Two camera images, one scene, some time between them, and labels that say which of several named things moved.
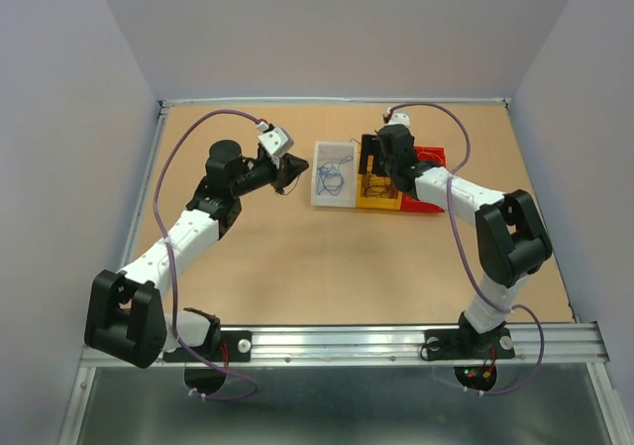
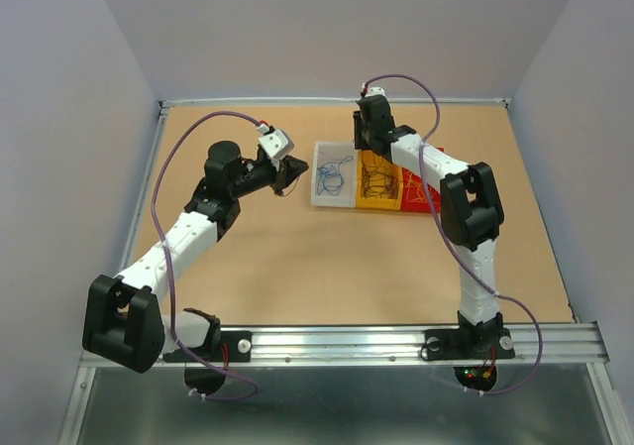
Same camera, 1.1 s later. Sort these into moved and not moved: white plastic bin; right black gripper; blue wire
Moved: right black gripper
Not moved: white plastic bin; blue wire
